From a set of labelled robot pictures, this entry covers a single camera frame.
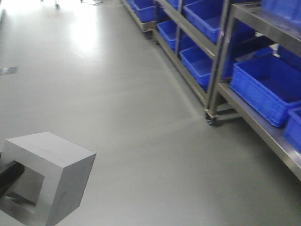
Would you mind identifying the steel shelf rack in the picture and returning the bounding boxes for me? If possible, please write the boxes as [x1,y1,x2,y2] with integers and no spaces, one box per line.
[121,0,230,111]
[205,0,301,177]

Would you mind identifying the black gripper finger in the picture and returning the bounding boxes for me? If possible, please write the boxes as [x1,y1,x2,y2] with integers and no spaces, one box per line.
[0,163,25,198]

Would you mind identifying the large blue bin near shelf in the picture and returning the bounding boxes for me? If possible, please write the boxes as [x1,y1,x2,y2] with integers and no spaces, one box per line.
[230,56,301,128]

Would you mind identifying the steel shelf rack far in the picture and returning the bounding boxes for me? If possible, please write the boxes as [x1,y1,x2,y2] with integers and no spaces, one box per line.
[121,0,230,111]

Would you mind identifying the blue bin low far rack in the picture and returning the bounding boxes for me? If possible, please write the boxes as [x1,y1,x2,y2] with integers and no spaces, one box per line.
[180,46,213,91]

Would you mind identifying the blue bin upper far rack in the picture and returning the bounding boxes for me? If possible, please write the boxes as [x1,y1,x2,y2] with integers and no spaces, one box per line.
[183,0,224,44]

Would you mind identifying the steel shelf rack near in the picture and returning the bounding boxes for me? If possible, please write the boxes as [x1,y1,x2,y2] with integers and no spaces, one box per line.
[205,0,301,177]

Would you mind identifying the gray hollow square base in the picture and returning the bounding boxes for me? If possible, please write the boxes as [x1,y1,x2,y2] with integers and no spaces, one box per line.
[0,132,96,226]

